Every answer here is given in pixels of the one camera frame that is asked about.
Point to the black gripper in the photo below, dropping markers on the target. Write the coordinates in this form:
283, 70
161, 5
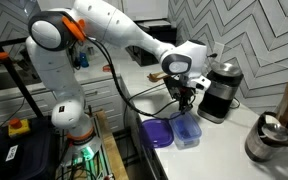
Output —
180, 88

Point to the wooden board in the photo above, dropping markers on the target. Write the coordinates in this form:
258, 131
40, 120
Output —
112, 146

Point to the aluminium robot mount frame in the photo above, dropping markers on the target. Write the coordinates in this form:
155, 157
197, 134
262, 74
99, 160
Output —
94, 161

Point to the white drawer cabinet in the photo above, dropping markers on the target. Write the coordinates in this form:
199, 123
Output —
100, 96

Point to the black cooktop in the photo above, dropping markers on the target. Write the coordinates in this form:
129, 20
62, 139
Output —
4, 81

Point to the clear rectangular plastic container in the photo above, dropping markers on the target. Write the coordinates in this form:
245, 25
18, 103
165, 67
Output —
187, 144

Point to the white wall outlet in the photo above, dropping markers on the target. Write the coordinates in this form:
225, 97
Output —
219, 48

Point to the large metal spoon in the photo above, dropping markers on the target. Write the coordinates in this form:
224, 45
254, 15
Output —
275, 132

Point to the steel utensil holder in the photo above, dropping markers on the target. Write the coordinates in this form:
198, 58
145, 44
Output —
257, 146

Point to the light wooden spoon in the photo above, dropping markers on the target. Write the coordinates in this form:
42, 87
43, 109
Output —
287, 93

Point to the black case with label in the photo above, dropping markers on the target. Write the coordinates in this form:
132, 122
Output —
20, 156

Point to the black and silver coffee maker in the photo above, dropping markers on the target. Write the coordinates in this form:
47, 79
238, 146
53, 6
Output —
219, 96

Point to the brown wooden spoon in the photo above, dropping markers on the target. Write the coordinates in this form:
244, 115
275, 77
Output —
154, 77

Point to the yellow emergency stop box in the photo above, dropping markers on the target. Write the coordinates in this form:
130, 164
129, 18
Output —
17, 128

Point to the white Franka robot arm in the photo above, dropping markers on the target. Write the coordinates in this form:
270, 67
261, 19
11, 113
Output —
117, 23

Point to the blue plastic container lid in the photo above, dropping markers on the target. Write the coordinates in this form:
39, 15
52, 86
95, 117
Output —
194, 128

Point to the black metal stand pole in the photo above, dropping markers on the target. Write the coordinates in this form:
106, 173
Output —
14, 75

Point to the purple plastic container lid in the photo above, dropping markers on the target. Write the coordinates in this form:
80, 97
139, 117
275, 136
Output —
155, 133

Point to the small red object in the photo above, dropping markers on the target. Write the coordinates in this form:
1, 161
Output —
106, 68

